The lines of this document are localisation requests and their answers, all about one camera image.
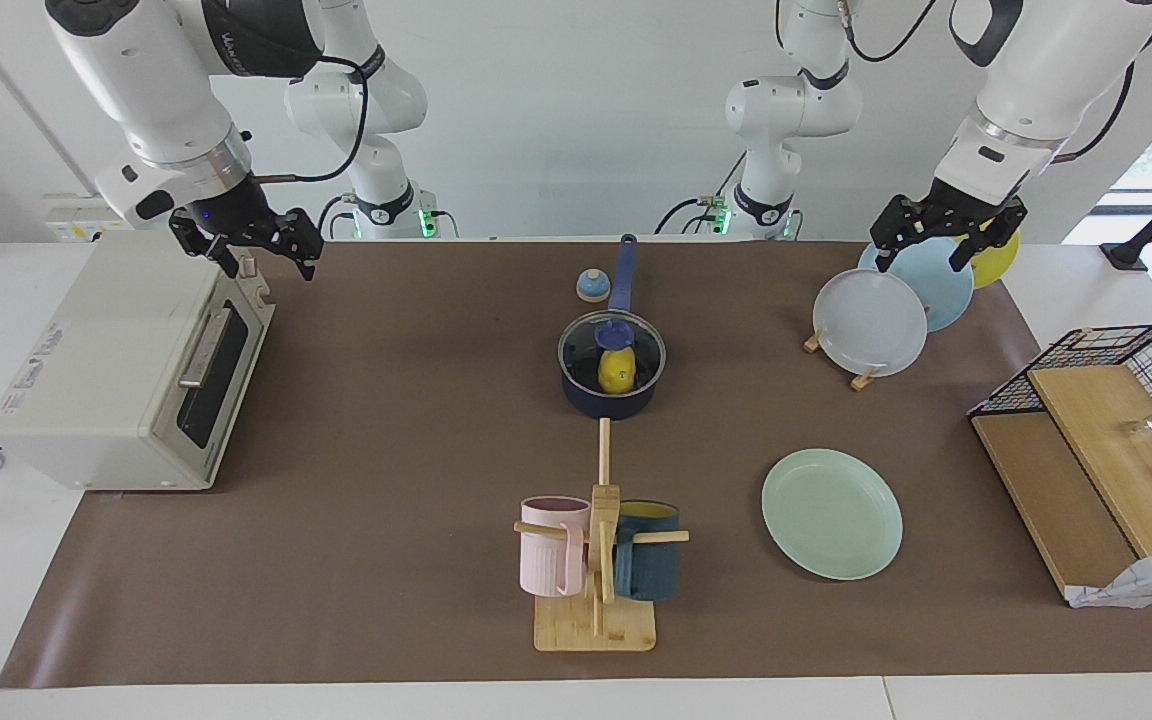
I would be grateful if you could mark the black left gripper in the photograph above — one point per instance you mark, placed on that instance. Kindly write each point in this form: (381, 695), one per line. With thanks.
(946, 210)

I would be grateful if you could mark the cream toaster oven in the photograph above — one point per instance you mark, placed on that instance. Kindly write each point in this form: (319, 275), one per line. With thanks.
(106, 360)

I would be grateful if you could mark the blue service bell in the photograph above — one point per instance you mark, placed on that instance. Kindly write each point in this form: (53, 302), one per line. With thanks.
(592, 287)

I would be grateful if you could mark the light blue plate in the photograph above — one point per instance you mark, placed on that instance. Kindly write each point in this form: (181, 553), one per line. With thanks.
(941, 290)

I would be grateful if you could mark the dark blue ribbed mug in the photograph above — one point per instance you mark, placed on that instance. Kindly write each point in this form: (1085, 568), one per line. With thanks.
(651, 565)

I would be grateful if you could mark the white power strip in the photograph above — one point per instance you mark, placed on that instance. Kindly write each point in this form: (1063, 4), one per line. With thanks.
(76, 222)

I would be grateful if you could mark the white checked cloth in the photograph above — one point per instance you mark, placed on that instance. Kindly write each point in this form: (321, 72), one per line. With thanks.
(1151, 582)

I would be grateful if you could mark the dark blue saucepan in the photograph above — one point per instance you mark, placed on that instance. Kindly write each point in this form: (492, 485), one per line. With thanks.
(624, 270)

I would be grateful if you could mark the wooden plate rack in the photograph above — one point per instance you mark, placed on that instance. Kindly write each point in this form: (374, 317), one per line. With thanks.
(866, 379)

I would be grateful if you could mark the light wooden board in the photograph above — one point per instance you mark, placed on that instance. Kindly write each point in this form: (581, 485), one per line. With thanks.
(1101, 430)

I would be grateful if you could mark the yellow plate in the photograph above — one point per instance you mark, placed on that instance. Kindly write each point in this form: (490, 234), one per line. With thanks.
(998, 265)

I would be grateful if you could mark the brown table mat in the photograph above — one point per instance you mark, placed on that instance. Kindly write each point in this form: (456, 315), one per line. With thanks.
(396, 560)

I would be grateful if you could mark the glass pot lid blue knob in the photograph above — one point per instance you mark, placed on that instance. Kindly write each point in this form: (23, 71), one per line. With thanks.
(581, 350)

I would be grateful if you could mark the pink ribbed mug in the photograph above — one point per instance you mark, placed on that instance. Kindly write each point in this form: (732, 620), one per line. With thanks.
(548, 550)

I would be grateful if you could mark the wooden mug tree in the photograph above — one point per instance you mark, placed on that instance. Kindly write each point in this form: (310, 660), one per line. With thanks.
(596, 625)

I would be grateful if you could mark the mint green plate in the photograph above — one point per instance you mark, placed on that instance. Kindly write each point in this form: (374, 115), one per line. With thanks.
(831, 515)

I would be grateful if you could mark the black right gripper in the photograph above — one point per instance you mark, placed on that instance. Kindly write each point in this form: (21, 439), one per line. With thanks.
(236, 215)

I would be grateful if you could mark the grey plate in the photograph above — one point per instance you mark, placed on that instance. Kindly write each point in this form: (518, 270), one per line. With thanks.
(868, 322)

